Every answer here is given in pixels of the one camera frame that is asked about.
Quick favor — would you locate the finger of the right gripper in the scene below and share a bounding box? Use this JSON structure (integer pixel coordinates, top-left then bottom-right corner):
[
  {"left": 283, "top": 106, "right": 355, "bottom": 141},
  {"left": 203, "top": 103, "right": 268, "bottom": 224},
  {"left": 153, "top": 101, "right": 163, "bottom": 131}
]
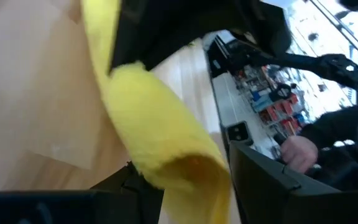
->
[{"left": 109, "top": 0, "right": 155, "bottom": 75}]

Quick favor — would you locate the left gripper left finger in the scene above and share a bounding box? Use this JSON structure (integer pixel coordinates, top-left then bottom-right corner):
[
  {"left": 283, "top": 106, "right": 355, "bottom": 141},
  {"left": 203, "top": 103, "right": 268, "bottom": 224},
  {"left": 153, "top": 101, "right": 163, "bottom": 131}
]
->
[{"left": 0, "top": 163, "right": 165, "bottom": 224}]

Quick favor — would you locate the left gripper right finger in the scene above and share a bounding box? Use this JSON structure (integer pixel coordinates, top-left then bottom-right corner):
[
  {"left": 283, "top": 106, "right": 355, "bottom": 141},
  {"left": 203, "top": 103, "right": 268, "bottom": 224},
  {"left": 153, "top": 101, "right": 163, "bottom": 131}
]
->
[{"left": 228, "top": 141, "right": 358, "bottom": 224}]

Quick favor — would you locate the yellow microfiber towel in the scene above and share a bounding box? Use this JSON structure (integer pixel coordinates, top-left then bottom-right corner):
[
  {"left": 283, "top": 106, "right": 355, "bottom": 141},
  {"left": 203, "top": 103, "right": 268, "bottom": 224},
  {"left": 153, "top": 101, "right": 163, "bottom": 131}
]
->
[{"left": 80, "top": 0, "right": 232, "bottom": 224}]

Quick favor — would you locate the person's hand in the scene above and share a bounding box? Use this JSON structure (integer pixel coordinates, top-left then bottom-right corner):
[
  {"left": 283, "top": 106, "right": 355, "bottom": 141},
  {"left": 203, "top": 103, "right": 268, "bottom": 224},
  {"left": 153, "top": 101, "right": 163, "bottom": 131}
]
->
[{"left": 279, "top": 135, "right": 319, "bottom": 174}]

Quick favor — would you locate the person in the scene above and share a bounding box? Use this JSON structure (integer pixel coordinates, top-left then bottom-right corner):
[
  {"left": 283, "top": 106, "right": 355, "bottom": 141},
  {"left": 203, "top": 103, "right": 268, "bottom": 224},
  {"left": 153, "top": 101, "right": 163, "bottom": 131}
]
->
[{"left": 300, "top": 104, "right": 358, "bottom": 191}]

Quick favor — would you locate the red storage bin rack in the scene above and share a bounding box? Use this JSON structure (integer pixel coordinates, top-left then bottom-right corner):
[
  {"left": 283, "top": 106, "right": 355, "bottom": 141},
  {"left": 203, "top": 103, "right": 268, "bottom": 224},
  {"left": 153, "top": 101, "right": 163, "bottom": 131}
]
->
[{"left": 250, "top": 65, "right": 306, "bottom": 136}]

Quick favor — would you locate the black aluminium table frame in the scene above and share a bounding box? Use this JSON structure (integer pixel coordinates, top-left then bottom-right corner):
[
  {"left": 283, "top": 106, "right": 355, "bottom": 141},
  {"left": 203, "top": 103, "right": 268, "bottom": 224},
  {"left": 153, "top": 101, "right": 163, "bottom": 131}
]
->
[{"left": 205, "top": 34, "right": 256, "bottom": 150}]

